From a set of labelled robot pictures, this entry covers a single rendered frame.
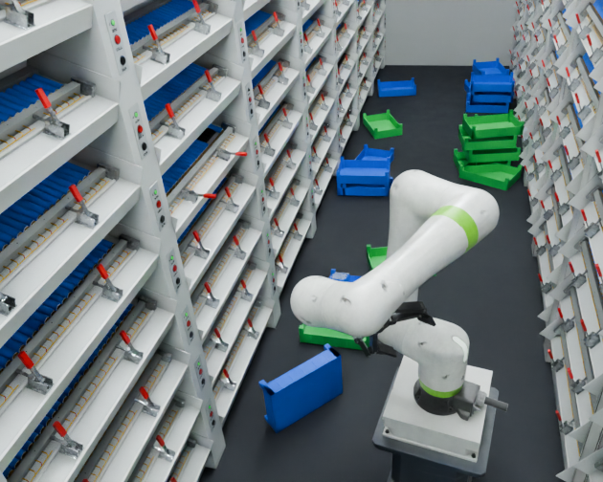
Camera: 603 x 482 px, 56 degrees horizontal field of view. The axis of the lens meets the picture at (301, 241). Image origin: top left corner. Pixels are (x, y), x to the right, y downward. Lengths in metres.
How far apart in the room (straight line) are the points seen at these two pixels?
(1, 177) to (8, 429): 0.44
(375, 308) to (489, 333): 1.46
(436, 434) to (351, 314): 0.69
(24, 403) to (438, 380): 1.01
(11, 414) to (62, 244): 0.32
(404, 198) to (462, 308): 1.24
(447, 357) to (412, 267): 0.43
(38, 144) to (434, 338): 1.05
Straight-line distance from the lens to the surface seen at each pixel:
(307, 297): 1.18
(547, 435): 2.22
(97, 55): 1.28
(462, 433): 1.70
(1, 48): 1.05
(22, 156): 1.11
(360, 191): 3.39
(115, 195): 1.33
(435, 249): 1.24
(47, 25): 1.14
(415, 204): 1.44
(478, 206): 1.36
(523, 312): 2.65
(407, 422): 1.70
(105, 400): 1.42
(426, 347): 1.57
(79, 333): 1.29
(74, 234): 1.23
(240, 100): 1.98
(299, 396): 2.09
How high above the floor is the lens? 1.71
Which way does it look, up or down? 34 degrees down
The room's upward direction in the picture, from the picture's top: 5 degrees counter-clockwise
